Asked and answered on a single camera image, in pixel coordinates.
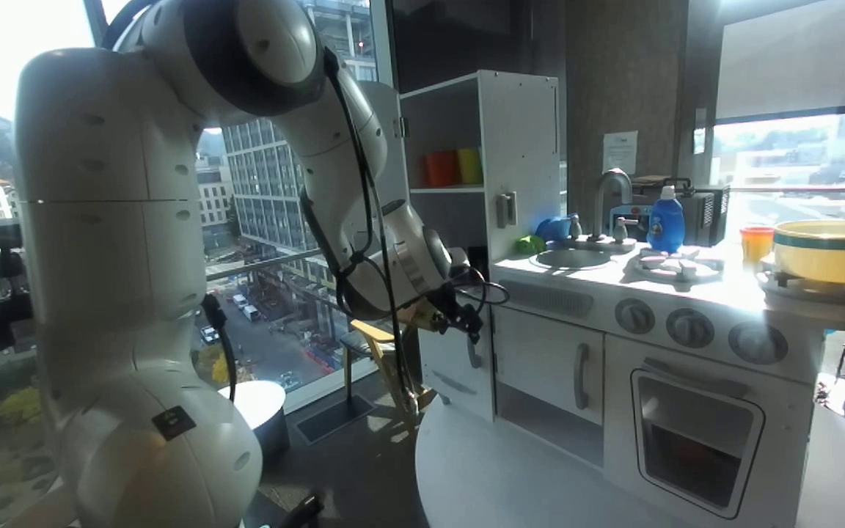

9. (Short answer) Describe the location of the white toy oven door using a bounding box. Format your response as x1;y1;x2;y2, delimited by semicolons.
630;367;765;518

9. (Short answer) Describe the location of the orange cup on counter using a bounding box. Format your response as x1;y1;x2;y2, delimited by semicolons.
739;225;775;265

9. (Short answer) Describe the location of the green toy on sink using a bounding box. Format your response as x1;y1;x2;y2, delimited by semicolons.
513;234;546;259

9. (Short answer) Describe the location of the orange cup on shelf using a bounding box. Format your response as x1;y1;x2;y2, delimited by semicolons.
422;150;461;187

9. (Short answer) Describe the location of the white cabinet door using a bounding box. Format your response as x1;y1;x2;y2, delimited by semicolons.
497;309;602;422

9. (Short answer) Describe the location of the yellow green striped bowl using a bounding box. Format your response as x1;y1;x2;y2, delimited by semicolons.
775;221;845;285

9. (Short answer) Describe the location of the round white table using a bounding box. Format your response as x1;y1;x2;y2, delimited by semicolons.
414;403;845;528

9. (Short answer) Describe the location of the blue detergent bottle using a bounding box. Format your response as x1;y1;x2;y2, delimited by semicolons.
648;186;687;253

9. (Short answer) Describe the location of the white toy kitchen cabinet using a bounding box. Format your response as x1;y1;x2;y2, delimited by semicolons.
400;71;845;528

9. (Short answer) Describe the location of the grey toy faucet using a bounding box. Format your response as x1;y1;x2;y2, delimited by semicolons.
593;168;630;244

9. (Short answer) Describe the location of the yellow cup on shelf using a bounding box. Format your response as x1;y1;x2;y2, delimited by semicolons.
457;147;482;187

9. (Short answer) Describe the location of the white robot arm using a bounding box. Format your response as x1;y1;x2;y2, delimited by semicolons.
14;0;482;528

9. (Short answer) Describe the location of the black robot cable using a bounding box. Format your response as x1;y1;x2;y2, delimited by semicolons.
294;48;508;414

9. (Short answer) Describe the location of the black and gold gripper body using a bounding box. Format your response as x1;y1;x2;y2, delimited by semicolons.
401;265;486;338

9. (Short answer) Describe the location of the blue toy on sink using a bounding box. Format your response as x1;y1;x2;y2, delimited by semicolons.
533;216;573;244

